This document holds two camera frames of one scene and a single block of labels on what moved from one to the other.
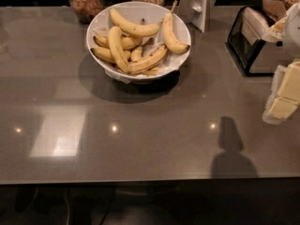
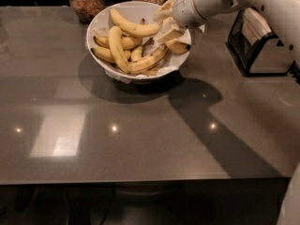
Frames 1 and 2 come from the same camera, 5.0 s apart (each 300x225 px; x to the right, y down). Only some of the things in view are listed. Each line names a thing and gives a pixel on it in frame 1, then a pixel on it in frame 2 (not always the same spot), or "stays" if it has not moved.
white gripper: x=293 y=32 to x=187 y=9
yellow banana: x=137 y=30 stays
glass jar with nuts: x=86 y=1 stays
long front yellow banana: x=118 y=49 stays
